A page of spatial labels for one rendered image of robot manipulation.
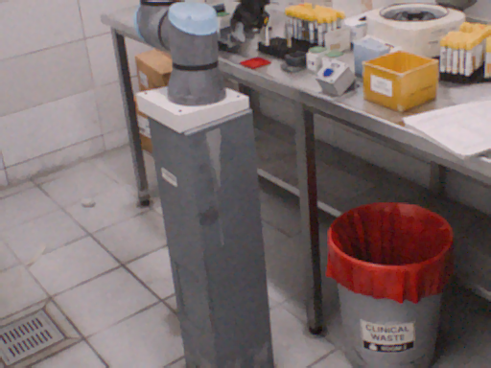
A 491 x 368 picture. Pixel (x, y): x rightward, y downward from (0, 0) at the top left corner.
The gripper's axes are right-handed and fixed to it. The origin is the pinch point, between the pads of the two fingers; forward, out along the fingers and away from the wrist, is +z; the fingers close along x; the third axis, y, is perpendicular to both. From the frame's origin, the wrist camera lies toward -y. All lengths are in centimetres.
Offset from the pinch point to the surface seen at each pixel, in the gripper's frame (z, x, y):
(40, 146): 139, -25, -86
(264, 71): -6.4, -6.2, 20.7
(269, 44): -2.3, 5.9, 8.6
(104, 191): 132, -13, -44
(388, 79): -36, -3, 56
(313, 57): -17.0, 1.6, 29.4
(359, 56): -24.5, 7.6, 39.0
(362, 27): -15.6, 26.6, 23.3
